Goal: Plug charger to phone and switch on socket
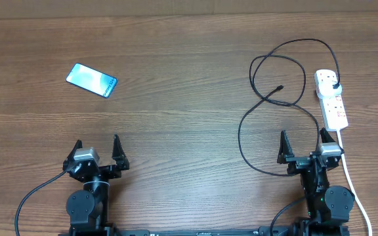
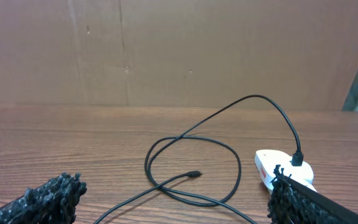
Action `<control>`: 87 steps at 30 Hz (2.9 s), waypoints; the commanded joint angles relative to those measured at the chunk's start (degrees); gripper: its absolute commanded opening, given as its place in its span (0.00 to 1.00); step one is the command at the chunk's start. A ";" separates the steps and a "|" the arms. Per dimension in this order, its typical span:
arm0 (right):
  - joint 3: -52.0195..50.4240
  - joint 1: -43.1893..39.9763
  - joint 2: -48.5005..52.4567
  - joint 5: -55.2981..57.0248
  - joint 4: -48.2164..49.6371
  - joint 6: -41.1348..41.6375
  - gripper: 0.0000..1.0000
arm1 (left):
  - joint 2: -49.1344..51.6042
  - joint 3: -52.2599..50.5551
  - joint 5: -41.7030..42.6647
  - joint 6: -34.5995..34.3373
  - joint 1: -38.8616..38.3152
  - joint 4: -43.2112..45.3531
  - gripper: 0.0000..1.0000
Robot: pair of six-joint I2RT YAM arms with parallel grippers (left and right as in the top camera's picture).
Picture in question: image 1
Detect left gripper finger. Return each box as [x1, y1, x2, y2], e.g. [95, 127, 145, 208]
[64, 140, 83, 164]
[112, 134, 129, 170]

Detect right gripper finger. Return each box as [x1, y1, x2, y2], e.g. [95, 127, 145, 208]
[320, 128, 336, 143]
[277, 130, 295, 164]

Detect black Samsung Galaxy smartphone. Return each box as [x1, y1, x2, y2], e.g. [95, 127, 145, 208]
[66, 63, 118, 98]

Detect black USB charging cable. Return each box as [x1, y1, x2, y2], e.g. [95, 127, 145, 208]
[237, 38, 342, 178]

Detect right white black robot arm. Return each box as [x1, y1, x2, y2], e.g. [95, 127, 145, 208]
[270, 128, 355, 236]

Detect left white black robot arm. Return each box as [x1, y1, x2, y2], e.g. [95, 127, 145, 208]
[62, 135, 129, 235]

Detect white charger plug adapter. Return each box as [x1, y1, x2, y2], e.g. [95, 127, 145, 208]
[316, 81, 343, 99]

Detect white power strip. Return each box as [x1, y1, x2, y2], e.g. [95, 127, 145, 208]
[314, 69, 348, 132]

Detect brown cardboard backdrop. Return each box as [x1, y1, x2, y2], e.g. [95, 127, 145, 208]
[0, 0, 378, 19]

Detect white power strip cord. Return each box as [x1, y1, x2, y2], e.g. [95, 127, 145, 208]
[335, 129, 373, 236]

